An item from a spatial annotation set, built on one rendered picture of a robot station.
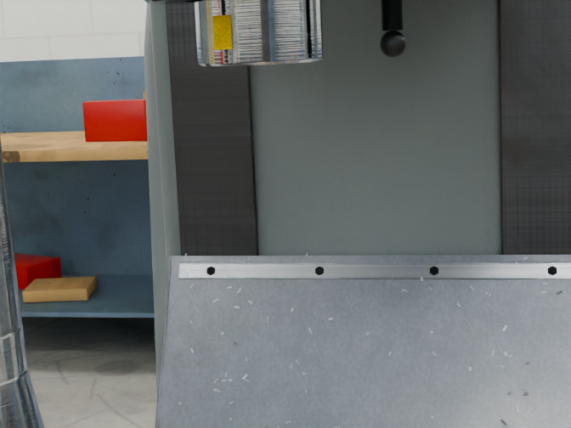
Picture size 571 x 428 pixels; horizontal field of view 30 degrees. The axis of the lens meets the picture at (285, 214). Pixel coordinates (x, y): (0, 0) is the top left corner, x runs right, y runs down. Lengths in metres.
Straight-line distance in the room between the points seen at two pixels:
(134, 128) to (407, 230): 3.51
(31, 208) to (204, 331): 4.34
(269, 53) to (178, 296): 0.45
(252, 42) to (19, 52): 4.69
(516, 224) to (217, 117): 0.23
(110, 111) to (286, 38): 3.92
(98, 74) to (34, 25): 0.37
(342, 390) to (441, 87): 0.23
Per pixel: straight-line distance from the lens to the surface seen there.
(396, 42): 0.39
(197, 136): 0.80
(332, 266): 0.79
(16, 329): 0.31
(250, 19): 0.38
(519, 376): 0.77
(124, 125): 4.28
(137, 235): 4.95
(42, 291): 4.48
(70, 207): 5.04
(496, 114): 0.77
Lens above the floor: 1.29
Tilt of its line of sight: 10 degrees down
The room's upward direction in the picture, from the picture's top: 3 degrees counter-clockwise
